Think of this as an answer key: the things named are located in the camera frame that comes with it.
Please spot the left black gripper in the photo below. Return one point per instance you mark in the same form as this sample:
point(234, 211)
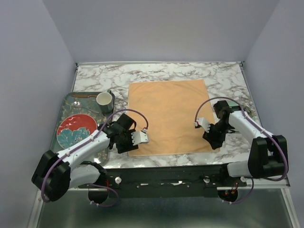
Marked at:
point(129, 147)

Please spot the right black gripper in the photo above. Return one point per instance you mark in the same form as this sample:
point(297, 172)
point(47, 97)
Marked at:
point(213, 140)

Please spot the peach cloth napkin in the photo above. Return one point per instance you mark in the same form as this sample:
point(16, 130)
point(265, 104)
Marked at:
point(170, 108)

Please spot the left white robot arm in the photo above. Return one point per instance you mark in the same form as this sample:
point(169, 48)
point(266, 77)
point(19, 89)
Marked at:
point(58, 172)

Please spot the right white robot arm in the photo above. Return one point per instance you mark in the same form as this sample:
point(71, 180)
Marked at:
point(268, 158)

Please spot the mint green floral plate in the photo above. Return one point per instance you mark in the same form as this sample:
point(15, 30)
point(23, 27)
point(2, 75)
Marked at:
point(247, 109)

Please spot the grey-green ceramic mug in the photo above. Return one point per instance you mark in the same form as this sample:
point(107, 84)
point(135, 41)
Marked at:
point(105, 101)

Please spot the red and teal plate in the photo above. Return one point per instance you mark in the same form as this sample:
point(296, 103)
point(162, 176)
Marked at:
point(74, 129)

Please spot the silver metal spoon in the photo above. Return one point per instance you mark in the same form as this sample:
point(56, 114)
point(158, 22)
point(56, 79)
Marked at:
point(78, 104)

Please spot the floral teal serving tray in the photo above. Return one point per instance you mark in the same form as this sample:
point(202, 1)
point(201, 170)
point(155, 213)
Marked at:
point(67, 110)

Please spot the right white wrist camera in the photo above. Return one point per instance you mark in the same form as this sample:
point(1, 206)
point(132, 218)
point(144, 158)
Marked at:
point(202, 123)

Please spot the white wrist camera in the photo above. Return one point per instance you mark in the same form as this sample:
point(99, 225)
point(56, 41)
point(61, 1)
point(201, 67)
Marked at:
point(140, 137)
point(202, 123)

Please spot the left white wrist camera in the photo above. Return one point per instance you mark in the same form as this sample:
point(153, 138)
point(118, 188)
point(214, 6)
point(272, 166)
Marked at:
point(140, 137)

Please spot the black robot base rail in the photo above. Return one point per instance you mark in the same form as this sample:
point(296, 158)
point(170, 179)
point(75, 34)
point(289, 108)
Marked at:
point(177, 181)

